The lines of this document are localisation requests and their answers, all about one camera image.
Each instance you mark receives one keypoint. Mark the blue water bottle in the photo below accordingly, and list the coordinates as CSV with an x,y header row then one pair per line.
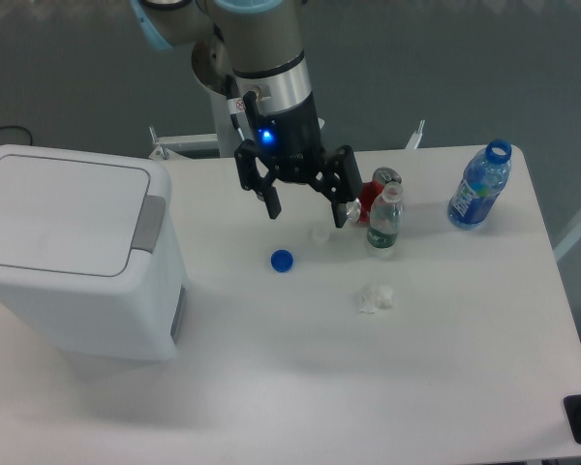
x,y
483,179

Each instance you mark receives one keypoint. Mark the white trash can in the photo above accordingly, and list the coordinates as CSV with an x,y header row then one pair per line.
x,y
89,256

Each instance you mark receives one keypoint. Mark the red soda can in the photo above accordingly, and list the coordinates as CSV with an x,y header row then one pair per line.
x,y
370,190

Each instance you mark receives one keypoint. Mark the white metal robot stand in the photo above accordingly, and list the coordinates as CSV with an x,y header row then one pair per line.
x,y
213,135

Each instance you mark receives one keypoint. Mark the blue bottle cap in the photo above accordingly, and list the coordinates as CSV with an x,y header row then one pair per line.
x,y
282,260

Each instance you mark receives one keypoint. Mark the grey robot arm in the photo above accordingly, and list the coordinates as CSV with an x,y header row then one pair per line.
x,y
256,55

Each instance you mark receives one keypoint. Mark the crumpled white tissue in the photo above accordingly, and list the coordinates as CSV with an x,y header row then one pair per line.
x,y
374,298

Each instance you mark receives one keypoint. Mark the clear green-label bottle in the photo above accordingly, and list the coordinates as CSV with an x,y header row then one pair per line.
x,y
385,219

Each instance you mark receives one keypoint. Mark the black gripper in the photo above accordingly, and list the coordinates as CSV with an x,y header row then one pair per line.
x,y
288,143

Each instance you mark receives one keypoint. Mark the white bottle cap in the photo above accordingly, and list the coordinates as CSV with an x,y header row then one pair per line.
x,y
319,235

